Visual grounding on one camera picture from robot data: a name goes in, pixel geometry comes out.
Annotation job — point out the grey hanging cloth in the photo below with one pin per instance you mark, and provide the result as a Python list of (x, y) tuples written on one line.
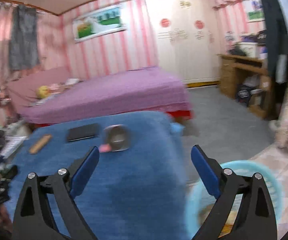
[(23, 48)]

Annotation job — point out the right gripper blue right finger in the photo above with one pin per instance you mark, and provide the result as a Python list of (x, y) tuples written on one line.
[(208, 169)]

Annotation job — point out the pink steel-lined mug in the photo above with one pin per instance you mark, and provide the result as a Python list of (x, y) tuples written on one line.
[(116, 138)]

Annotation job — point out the black hanging coat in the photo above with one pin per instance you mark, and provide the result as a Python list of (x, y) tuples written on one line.
[(276, 41)]

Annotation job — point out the white storage box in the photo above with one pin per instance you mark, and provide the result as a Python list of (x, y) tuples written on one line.
[(250, 49)]

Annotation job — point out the wooden desk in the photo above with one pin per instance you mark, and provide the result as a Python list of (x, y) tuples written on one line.
[(251, 72)]

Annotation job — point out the framed wedding photo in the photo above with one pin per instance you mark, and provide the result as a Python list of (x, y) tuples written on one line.
[(97, 23)]

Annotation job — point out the yellow duck plush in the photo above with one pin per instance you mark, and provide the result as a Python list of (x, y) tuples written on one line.
[(43, 92)]

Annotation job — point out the blue knitted blanket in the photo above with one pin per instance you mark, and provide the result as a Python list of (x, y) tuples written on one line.
[(139, 193)]

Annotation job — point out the white wardrobe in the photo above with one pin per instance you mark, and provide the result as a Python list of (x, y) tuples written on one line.
[(187, 38)]

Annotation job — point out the pink headboard cover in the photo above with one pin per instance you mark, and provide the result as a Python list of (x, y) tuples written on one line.
[(23, 91)]

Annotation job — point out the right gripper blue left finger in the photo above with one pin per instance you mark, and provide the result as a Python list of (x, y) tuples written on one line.
[(81, 171)]

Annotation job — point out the small framed couple photo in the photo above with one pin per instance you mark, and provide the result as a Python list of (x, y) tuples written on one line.
[(253, 10)]

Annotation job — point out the purple dotted bed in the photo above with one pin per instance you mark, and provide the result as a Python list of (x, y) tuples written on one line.
[(146, 89)]

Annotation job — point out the black smartphone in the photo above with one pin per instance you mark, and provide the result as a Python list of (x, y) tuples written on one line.
[(83, 132)]

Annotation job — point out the black box under desk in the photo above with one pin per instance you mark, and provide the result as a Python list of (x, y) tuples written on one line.
[(243, 94)]

